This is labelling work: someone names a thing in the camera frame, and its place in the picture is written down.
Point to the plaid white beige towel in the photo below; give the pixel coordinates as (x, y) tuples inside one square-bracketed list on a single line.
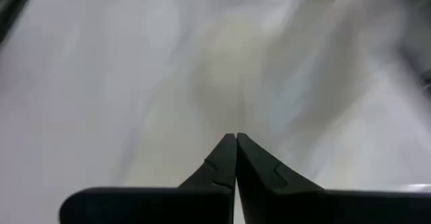
[(229, 66)]

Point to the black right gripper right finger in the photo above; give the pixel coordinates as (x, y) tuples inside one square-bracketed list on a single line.
[(303, 207)]

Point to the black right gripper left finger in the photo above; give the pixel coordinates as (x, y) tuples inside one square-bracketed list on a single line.
[(168, 207)]

